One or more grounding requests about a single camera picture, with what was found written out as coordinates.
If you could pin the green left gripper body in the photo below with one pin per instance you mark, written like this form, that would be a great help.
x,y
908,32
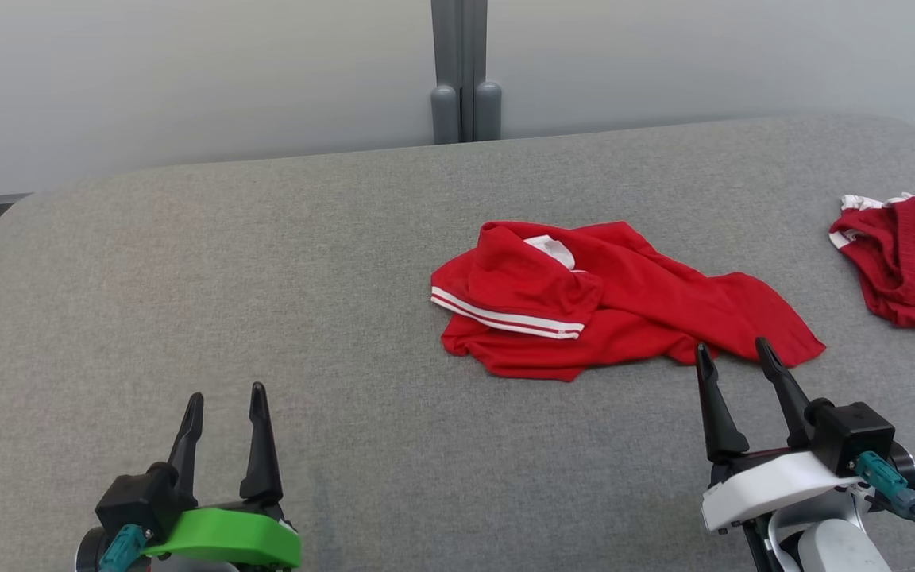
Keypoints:
x,y
227,536

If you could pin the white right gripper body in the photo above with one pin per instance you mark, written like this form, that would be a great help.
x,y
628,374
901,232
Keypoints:
x,y
767,485

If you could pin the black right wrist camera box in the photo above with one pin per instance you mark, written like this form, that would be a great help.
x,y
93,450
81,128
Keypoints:
x,y
855,437

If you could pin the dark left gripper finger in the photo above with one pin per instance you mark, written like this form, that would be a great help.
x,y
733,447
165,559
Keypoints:
x,y
187,445
261,453

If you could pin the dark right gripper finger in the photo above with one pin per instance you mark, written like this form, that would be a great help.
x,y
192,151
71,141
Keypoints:
x,y
791,405
723,421

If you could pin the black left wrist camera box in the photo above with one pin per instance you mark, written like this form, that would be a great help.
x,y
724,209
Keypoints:
x,y
140,496

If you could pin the grey metal partition post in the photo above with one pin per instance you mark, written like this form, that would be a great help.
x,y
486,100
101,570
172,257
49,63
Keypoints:
x,y
465,71

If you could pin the grey fabric sofa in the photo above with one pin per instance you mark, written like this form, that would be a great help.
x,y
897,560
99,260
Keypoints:
x,y
267,278

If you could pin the red white-striped t-shirt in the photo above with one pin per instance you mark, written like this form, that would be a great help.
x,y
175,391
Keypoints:
x,y
624,318

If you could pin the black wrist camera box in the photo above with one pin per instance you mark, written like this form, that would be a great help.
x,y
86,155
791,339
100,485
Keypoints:
x,y
855,437
140,496

